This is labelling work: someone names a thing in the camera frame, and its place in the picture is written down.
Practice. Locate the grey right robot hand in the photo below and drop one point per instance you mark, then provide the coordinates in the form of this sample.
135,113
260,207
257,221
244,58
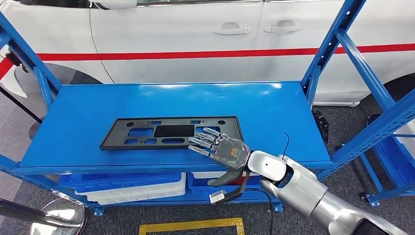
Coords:
230,152

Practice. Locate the black plastic panel part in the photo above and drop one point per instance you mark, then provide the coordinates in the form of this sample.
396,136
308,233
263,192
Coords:
112,140

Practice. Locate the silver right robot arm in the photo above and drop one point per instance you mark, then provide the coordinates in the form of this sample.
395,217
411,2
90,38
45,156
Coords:
308,191

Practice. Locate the blue metal shelf rack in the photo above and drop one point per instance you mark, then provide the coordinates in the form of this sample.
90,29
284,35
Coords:
275,113

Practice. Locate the red item in bin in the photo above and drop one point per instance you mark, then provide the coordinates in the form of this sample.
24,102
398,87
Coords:
244,181

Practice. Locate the white plastic bin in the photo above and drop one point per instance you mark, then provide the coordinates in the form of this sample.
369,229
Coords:
207,175
136,194

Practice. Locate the blue plastic bin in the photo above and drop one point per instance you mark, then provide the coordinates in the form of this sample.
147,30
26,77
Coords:
123,180
197,186

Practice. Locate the black ribbed object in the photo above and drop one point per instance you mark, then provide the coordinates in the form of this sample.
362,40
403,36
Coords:
321,126

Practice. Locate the white car with red stripe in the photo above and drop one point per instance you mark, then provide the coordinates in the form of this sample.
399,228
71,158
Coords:
162,32

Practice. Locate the thin black pole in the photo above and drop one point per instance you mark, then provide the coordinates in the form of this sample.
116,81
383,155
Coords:
22,105

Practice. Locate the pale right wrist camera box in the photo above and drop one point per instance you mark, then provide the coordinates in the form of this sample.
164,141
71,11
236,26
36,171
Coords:
218,197

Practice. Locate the chrome stanchion post with base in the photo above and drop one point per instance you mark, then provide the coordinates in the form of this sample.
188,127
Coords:
61,214

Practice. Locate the belt post with black head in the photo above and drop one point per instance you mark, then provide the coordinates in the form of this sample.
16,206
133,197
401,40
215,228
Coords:
16,61

